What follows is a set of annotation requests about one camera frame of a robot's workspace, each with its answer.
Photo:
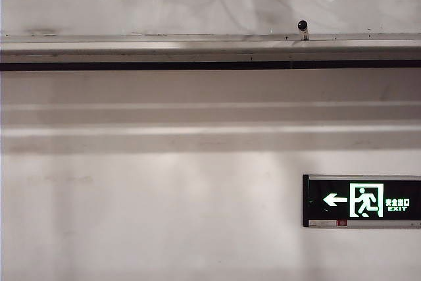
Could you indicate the aluminium whiteboard pen tray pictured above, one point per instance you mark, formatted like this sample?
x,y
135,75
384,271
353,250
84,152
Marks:
x,y
164,52

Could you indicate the green illuminated exit sign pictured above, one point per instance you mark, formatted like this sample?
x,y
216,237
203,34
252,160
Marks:
x,y
332,189

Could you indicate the white whiteboard with aluminium frame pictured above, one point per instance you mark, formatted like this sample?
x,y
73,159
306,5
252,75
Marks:
x,y
164,4

